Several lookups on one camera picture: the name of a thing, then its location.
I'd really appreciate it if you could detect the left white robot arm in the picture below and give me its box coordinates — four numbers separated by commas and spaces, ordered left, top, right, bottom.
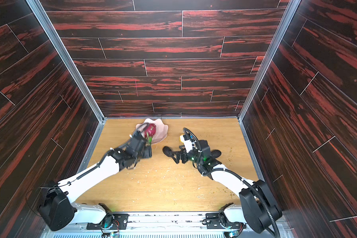
37, 131, 152, 231

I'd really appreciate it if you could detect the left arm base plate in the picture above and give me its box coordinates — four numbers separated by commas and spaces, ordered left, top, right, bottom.
86, 213, 129, 231

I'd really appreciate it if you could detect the dark avocado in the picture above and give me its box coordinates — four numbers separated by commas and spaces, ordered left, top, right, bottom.
163, 146, 175, 158
211, 150, 222, 159

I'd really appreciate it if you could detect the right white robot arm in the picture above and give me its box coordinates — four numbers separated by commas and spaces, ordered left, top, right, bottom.
163, 146, 283, 238

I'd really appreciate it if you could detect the pink faceted fruit bowl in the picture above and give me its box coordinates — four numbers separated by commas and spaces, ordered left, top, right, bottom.
136, 119, 169, 144

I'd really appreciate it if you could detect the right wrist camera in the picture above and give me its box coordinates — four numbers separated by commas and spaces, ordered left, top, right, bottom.
183, 134, 193, 153

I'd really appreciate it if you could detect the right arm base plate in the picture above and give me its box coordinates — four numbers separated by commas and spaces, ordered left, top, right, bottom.
202, 212, 242, 229

